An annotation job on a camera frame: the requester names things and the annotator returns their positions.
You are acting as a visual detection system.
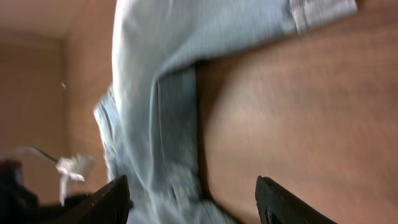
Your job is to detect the light blue denim shorts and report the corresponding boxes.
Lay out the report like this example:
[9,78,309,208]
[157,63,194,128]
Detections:
[94,0,357,223]

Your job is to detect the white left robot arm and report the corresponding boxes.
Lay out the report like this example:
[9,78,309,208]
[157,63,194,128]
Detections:
[1,146,93,223]

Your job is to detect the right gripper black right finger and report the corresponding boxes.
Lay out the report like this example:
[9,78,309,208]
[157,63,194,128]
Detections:
[255,176,336,224]

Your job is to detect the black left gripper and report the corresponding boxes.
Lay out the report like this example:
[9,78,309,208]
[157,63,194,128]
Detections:
[1,160,91,224]

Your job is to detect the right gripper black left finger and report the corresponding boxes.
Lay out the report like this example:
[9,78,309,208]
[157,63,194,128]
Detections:
[47,175,131,224]

